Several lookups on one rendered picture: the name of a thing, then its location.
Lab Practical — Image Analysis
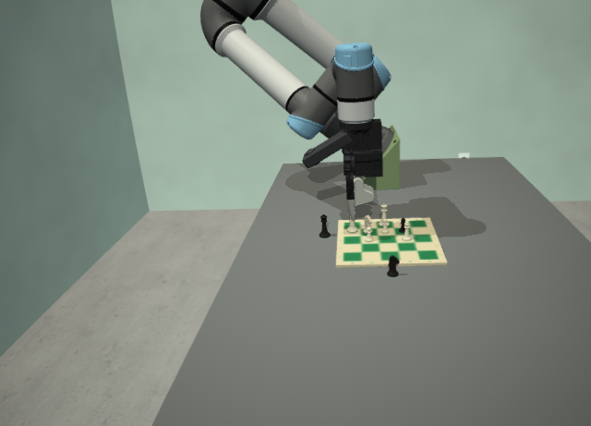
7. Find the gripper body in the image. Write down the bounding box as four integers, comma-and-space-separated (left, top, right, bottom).
339, 119, 383, 177

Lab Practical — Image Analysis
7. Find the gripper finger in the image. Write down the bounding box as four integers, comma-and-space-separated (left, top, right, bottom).
345, 163, 374, 221
354, 175, 374, 192

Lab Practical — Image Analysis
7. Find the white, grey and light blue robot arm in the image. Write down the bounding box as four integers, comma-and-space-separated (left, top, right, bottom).
200, 0, 391, 168

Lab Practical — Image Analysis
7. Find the green and cream chessboard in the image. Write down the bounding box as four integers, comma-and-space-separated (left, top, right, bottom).
336, 218, 447, 268

